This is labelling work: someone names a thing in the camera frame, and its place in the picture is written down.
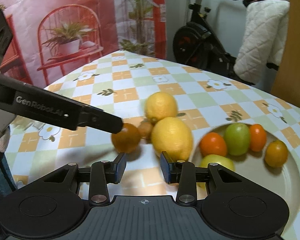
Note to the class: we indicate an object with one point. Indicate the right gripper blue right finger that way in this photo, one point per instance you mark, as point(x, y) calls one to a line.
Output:
point(182, 173)

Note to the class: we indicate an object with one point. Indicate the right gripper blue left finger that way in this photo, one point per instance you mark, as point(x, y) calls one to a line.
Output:
point(103, 173)

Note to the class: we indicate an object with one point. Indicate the green tomato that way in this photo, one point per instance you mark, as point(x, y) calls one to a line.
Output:
point(237, 138)
point(213, 158)

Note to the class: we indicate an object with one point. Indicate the yellow lemon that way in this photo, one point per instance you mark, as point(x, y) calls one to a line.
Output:
point(173, 136)
point(160, 105)

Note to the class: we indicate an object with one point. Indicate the dark orange tomato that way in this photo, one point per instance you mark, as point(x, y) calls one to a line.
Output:
point(127, 140)

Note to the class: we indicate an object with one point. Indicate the bright orange tomato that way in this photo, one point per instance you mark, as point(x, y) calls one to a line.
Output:
point(213, 143)

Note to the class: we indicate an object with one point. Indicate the green tomato front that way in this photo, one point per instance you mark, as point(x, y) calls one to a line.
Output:
point(237, 138)

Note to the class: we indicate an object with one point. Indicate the orange yellow tomato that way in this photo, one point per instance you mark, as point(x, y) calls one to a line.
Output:
point(276, 154)

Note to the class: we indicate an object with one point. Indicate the clear plastic wrapper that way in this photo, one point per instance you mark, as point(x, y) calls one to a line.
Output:
point(25, 123)

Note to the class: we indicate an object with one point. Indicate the small brown longan rear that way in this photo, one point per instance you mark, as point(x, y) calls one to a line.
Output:
point(145, 130)

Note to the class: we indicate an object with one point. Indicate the checkered floral tablecloth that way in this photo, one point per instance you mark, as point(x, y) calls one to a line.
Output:
point(189, 113)

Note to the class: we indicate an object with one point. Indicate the red printed backdrop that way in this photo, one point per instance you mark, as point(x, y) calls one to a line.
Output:
point(53, 37)

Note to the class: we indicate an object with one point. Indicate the beige round plate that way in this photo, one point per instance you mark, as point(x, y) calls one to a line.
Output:
point(284, 181)

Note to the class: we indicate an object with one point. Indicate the black exercise bike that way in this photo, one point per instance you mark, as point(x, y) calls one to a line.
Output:
point(195, 44)

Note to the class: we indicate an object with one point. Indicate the wooden board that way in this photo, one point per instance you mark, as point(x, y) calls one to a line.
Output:
point(287, 81)

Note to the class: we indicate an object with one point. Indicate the white quilted blanket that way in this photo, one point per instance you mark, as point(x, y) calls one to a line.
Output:
point(264, 38)

